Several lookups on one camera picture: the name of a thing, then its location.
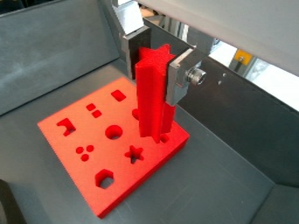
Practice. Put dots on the red shape-sorting block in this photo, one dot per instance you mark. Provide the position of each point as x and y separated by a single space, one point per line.
93 136

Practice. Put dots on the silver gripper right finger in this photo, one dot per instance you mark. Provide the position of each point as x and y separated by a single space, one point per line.
183 73

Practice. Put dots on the red star-shaped peg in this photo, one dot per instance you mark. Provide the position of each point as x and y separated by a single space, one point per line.
153 112

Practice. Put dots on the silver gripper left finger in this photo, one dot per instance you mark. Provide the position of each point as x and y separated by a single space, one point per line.
135 34

